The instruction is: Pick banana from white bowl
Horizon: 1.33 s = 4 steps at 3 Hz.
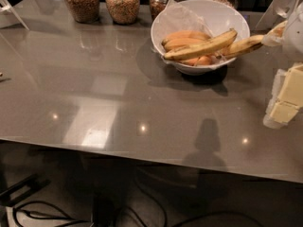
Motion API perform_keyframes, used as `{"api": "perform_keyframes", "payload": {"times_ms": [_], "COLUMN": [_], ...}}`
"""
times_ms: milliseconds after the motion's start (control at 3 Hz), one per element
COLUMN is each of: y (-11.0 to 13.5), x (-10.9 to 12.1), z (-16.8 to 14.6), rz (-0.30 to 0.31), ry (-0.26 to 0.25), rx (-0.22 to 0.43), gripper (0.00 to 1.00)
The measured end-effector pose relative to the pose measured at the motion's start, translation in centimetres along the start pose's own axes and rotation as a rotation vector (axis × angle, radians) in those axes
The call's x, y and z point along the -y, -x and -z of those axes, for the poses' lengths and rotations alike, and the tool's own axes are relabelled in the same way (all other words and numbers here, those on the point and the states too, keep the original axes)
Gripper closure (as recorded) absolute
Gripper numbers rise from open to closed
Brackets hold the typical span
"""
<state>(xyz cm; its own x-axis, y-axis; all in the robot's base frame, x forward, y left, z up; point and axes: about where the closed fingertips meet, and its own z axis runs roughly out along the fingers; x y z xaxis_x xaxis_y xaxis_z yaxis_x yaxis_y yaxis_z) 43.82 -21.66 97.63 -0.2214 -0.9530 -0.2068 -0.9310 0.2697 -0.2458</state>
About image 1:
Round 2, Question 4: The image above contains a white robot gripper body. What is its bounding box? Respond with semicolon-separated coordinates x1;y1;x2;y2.
282;2;303;61

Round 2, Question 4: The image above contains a white stand left edge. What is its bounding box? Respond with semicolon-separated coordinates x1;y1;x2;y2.
0;0;28;29

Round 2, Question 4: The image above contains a black floor bracket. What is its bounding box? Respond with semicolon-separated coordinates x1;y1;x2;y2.
0;174;51;207

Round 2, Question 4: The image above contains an orange banana top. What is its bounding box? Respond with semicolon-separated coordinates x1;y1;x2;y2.
161;30;210;45

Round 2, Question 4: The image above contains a white ceramic bowl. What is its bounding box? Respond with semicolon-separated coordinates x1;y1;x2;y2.
151;0;250;76

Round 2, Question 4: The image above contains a black cable on floor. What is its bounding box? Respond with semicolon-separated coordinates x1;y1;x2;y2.
11;200;93;227

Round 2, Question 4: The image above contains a clear plastic bag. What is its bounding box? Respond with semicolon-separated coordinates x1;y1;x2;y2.
151;0;235;56

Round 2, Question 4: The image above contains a yellow banana right side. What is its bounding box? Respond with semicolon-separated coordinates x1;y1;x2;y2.
221;35;263;59

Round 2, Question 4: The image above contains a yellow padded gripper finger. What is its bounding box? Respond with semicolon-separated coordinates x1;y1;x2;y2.
261;21;287;46
263;62;303;129

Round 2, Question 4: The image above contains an orange banana bottom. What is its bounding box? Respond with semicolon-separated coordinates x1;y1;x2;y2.
181;56;212;66

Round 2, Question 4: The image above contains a long yellow banana front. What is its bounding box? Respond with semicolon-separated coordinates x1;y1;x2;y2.
163;28;238;61

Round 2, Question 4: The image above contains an orange banana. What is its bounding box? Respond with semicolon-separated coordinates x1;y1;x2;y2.
181;56;212;66
163;38;205;52
161;30;210;45

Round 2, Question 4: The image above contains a glass jar of grains left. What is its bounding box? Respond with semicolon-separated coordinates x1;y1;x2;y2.
64;0;99;23

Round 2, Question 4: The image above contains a white card stand right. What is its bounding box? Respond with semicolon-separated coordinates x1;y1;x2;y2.
255;0;302;30

